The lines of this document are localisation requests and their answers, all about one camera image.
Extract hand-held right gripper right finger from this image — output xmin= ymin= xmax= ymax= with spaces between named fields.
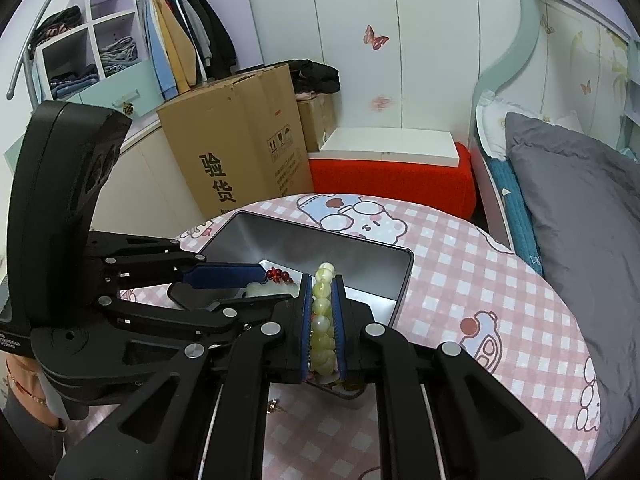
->
xmin=331 ymin=274 xmax=587 ymax=480

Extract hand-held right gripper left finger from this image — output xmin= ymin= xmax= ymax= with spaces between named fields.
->
xmin=55 ymin=272 xmax=316 ymax=480

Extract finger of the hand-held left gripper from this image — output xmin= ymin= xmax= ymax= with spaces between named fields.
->
xmin=89 ymin=232 xmax=268 ymax=291
xmin=97 ymin=282 xmax=296 ymax=344

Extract yellow-green bead bracelet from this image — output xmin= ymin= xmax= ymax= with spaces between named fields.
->
xmin=310 ymin=261 xmax=339 ymax=386

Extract dark red bead bracelet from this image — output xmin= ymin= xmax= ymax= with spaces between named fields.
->
xmin=264 ymin=266 xmax=301 ymax=284

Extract grey metal tin box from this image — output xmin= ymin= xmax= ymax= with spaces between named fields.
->
xmin=199 ymin=211 xmax=415 ymax=401

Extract person's left forearm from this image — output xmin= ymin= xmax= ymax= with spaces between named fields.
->
xmin=0 ymin=352 xmax=68 ymax=480

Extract teal drawer cabinet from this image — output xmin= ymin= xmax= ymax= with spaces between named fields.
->
xmin=50 ymin=60 xmax=172 ymax=118

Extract folded blue jeans stack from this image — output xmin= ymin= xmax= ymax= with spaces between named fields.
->
xmin=50 ymin=64 xmax=100 ymax=99

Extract large cardboard box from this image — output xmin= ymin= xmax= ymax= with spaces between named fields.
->
xmin=156 ymin=64 xmax=315 ymax=221

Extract pink checked cartoon tablecloth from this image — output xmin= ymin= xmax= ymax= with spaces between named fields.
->
xmin=117 ymin=192 xmax=601 ymax=480

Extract red stool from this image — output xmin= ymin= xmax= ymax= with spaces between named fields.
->
xmin=307 ymin=142 xmax=476 ymax=218

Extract folded grey clothes stack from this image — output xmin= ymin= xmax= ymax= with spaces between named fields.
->
xmin=97 ymin=36 xmax=139 ymax=77

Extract grey metal handrail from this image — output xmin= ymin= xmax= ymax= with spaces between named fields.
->
xmin=6 ymin=0 xmax=81 ymax=101

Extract black and pink clothes heap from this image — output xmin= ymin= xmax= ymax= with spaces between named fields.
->
xmin=32 ymin=6 xmax=83 ymax=44

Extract small cardboard box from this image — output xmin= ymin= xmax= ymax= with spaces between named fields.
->
xmin=295 ymin=94 xmax=337 ymax=153

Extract white flat board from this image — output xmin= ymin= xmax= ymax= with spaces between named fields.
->
xmin=320 ymin=127 xmax=461 ymax=166

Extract purple and white cubby shelf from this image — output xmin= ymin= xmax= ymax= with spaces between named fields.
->
xmin=30 ymin=0 xmax=201 ymax=103

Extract row of hanging clothes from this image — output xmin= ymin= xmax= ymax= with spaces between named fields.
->
xmin=136 ymin=0 xmax=238 ymax=102

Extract teal knitted blanket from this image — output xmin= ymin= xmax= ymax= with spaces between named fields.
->
xmin=487 ymin=157 xmax=543 ymax=276

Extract black bag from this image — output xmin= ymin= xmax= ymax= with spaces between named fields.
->
xmin=285 ymin=59 xmax=341 ymax=95

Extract white ruffled pillow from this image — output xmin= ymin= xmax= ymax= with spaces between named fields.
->
xmin=475 ymin=89 xmax=583 ymax=161

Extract grey quilt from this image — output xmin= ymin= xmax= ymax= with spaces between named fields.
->
xmin=502 ymin=111 xmax=640 ymax=480

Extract white wardrobe with butterflies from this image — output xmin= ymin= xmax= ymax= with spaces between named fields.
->
xmin=240 ymin=0 xmax=538 ymax=133

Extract teal bunk bed frame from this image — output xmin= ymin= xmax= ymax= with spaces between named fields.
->
xmin=470 ymin=0 xmax=640 ymax=253

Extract purple wall shelves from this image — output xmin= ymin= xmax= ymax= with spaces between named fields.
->
xmin=617 ymin=75 xmax=640 ymax=161

